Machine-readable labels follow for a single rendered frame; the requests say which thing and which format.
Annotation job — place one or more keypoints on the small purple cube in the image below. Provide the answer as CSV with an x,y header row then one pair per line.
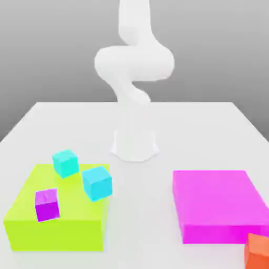
x,y
47,208

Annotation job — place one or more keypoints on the small sky blue cube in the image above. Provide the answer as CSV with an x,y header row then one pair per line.
x,y
97,185

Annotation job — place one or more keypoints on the large lime green box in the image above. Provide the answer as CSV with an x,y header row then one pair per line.
x,y
63,231

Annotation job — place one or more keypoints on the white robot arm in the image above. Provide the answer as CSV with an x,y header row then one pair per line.
x,y
134,63

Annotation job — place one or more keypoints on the small orange cube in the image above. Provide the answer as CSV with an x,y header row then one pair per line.
x,y
257,252

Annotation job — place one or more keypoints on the large magenta box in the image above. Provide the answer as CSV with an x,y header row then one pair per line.
x,y
214,201

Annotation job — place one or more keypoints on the small turquoise cube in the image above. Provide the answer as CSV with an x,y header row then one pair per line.
x,y
65,164

